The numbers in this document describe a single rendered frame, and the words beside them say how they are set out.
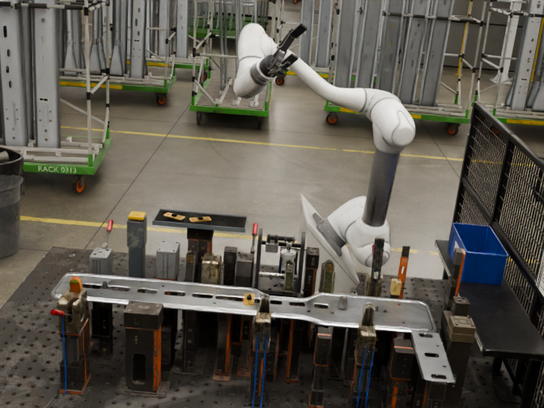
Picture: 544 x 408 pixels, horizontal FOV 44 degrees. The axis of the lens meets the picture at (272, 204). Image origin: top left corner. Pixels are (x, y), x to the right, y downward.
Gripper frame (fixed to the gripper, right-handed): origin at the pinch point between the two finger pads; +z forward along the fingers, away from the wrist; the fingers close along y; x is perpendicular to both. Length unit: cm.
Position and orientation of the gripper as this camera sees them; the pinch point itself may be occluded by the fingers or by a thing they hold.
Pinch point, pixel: (298, 42)
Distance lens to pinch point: 242.4
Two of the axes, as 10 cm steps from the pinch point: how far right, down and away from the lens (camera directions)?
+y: -2.5, 8.6, -4.4
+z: 5.1, -2.7, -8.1
